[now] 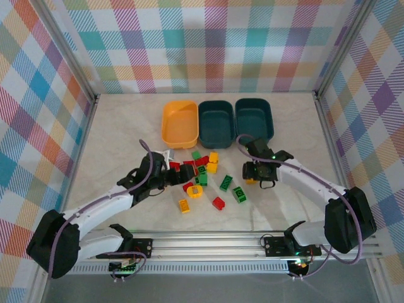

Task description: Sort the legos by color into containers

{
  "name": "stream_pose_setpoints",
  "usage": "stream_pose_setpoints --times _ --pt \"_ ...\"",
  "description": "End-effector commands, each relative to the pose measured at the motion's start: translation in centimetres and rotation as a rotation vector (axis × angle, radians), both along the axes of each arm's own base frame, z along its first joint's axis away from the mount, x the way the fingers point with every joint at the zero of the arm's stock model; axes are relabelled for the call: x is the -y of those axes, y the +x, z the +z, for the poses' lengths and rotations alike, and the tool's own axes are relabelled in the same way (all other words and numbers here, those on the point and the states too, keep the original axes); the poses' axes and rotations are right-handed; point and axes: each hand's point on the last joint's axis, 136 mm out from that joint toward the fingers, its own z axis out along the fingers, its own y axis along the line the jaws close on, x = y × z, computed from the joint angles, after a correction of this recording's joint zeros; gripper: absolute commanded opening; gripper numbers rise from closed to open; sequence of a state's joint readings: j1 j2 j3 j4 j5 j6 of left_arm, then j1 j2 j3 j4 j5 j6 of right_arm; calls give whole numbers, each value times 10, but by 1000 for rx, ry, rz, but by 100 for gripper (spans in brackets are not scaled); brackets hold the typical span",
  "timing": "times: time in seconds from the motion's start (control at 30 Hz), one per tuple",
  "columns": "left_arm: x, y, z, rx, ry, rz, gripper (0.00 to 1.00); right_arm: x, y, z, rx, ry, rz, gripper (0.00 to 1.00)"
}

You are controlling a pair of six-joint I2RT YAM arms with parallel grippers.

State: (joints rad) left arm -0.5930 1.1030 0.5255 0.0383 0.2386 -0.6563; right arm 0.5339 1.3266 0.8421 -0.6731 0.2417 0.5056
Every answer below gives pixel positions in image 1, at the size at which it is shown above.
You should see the teal plastic container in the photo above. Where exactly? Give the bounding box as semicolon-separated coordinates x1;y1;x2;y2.
198;100;236;150
234;97;275;148

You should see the aluminium mounting rail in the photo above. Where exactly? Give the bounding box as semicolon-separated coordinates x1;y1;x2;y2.
75;229;381;263

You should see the yellow plastic container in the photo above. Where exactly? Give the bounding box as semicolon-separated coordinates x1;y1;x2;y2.
161;100;199;150

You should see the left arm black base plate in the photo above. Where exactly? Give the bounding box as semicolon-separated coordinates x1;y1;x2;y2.
94;238;154;259

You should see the aluminium side rail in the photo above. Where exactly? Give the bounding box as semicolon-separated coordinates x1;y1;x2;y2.
314;90;392;303
30;94;101;303

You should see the slotted grey cable duct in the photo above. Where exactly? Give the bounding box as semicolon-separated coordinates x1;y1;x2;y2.
50;264;291;275

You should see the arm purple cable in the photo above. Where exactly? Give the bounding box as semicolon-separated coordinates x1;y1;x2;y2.
49;138;155;283
235;134;364;282

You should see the aluminium frame post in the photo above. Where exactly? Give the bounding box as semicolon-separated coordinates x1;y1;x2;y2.
37;0;97;102
315;0;376;98

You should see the yellow round lego piece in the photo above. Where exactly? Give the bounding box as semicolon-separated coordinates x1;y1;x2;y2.
186;185;204;199

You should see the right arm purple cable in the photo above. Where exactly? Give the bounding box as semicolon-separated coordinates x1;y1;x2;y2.
235;134;364;282

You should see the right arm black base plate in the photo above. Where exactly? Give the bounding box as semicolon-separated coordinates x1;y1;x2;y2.
264;236;322;257

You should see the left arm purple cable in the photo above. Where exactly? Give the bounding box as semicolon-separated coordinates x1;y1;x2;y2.
49;138;155;283

